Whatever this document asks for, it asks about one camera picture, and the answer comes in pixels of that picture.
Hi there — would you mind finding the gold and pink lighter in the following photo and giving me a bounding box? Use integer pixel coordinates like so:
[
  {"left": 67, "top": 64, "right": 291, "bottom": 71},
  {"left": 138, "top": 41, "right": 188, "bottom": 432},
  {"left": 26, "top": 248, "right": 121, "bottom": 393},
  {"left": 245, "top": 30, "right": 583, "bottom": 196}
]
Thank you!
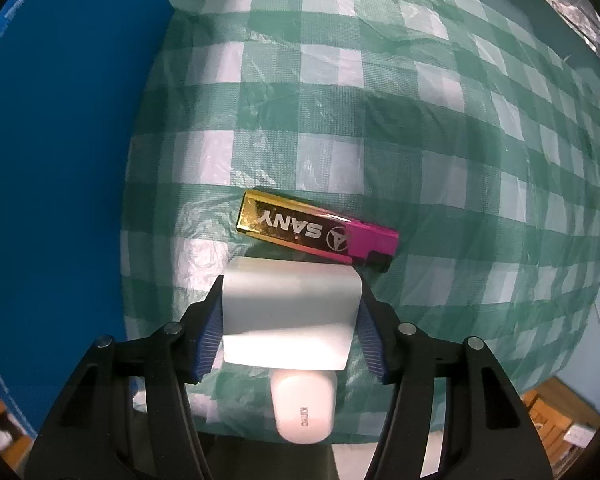
[{"left": 236, "top": 190, "right": 400, "bottom": 273}]

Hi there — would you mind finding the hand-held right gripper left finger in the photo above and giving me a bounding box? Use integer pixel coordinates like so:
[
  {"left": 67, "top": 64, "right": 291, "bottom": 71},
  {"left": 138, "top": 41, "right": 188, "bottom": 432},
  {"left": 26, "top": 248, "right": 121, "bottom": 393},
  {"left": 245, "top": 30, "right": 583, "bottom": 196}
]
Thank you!
[{"left": 25, "top": 277, "right": 226, "bottom": 480}]

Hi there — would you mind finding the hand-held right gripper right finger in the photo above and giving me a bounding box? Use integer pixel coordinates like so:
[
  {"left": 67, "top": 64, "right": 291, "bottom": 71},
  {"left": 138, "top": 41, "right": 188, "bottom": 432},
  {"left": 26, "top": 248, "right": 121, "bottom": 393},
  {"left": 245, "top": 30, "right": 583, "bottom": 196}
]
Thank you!
[{"left": 355, "top": 280, "right": 551, "bottom": 480}]

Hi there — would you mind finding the green checkered tablecloth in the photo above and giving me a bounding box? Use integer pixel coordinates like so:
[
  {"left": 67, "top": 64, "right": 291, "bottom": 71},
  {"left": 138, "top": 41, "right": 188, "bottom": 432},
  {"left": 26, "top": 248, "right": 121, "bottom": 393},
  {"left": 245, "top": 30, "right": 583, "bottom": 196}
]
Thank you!
[{"left": 120, "top": 0, "right": 600, "bottom": 446}]

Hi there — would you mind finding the white earbud case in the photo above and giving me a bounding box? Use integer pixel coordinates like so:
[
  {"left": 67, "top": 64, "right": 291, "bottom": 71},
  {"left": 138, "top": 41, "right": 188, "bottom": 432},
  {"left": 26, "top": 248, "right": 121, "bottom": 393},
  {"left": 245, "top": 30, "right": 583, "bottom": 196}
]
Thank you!
[{"left": 270, "top": 369, "right": 338, "bottom": 446}]

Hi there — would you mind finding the cardboard box with blue outside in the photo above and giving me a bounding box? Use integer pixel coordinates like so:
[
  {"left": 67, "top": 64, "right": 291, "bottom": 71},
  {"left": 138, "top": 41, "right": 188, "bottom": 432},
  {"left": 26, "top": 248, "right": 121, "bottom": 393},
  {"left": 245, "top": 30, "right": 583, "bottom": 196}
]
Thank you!
[{"left": 0, "top": 0, "right": 181, "bottom": 433}]

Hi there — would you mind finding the white rectangular adapter block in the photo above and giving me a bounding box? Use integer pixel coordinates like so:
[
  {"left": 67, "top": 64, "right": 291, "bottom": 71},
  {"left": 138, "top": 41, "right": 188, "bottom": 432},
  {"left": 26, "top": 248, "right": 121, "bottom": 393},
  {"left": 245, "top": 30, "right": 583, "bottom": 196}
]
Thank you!
[{"left": 221, "top": 256, "right": 363, "bottom": 372}]

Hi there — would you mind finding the crumpled silver foil sheet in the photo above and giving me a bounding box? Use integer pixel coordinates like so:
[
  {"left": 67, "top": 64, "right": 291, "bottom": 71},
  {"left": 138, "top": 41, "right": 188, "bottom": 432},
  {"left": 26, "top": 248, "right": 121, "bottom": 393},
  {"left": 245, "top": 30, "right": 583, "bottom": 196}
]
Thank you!
[{"left": 500, "top": 0, "right": 600, "bottom": 111}]

